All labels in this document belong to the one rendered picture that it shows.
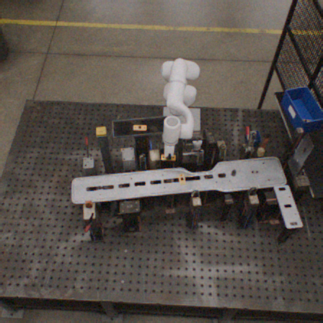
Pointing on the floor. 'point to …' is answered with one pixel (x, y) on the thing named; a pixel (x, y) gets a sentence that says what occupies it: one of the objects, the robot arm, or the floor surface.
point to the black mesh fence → (298, 50)
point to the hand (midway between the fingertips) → (169, 155)
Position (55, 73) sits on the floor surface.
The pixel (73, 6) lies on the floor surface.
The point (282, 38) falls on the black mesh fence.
